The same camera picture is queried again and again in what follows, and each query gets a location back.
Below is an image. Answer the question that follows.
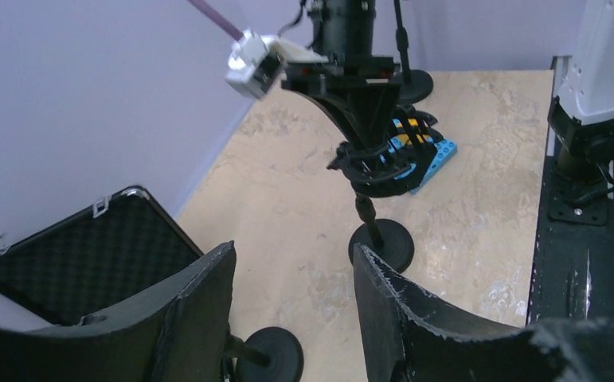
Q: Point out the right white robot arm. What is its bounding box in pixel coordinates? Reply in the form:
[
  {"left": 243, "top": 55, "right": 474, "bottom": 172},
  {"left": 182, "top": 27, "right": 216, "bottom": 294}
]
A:
[{"left": 281, "top": 1, "right": 614, "bottom": 182}]

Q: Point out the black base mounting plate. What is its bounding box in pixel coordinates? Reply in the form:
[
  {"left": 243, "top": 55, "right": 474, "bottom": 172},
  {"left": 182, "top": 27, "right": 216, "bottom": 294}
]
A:
[{"left": 526, "top": 157, "right": 614, "bottom": 323}]

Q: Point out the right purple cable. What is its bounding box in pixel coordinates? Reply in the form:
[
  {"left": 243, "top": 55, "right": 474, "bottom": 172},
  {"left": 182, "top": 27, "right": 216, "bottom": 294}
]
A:
[{"left": 187, "top": 0, "right": 245, "bottom": 42}]

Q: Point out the orange lego brick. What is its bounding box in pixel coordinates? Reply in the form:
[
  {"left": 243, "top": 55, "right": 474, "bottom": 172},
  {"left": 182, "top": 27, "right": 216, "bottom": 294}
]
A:
[{"left": 396, "top": 118, "right": 433, "bottom": 144}]

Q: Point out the black shock mount round stand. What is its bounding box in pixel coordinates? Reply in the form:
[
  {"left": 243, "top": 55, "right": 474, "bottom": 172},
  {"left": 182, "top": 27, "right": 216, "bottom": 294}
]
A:
[{"left": 327, "top": 105, "right": 440, "bottom": 274}]

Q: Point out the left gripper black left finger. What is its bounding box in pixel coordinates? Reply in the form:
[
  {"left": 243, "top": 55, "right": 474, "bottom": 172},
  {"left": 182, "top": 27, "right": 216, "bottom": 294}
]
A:
[{"left": 0, "top": 242, "right": 237, "bottom": 381}]

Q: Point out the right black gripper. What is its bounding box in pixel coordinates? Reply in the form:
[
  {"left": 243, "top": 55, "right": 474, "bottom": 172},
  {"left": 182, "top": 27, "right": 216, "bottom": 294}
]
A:
[{"left": 281, "top": 1, "right": 401, "bottom": 150}]

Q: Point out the black poker chip case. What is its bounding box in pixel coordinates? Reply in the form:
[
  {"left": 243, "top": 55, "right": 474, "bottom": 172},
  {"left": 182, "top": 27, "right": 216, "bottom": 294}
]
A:
[{"left": 0, "top": 185, "right": 204, "bottom": 325}]

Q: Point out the black round base clip stand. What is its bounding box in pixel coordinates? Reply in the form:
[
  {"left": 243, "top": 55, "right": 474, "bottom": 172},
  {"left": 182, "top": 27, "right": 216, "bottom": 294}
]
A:
[{"left": 224, "top": 326, "right": 304, "bottom": 382}]

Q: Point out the blue lego baseplate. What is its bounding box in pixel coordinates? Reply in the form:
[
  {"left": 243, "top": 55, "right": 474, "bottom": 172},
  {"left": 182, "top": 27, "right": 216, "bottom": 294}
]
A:
[{"left": 380, "top": 118, "right": 459, "bottom": 195}]

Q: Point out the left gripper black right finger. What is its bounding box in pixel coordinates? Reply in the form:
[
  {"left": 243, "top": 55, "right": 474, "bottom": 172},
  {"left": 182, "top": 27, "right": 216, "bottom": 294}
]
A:
[{"left": 353, "top": 244, "right": 614, "bottom": 381}]

